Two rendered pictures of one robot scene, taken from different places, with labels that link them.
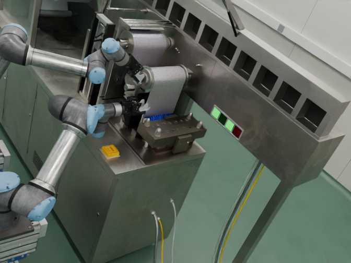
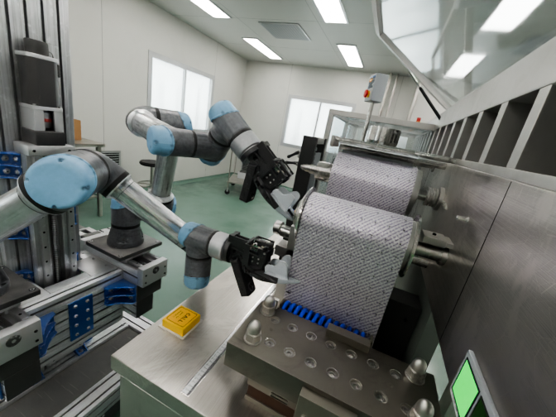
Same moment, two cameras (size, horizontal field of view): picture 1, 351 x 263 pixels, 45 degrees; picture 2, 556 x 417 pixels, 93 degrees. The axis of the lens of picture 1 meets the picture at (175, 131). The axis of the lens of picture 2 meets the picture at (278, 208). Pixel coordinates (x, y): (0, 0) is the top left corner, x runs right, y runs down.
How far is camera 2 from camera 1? 2.01 m
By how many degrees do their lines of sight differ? 64
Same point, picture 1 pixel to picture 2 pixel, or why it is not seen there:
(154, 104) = (313, 280)
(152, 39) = (378, 169)
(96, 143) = (193, 301)
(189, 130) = (362, 401)
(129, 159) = (181, 357)
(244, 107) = not seen: outside the picture
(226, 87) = (527, 275)
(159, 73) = (326, 203)
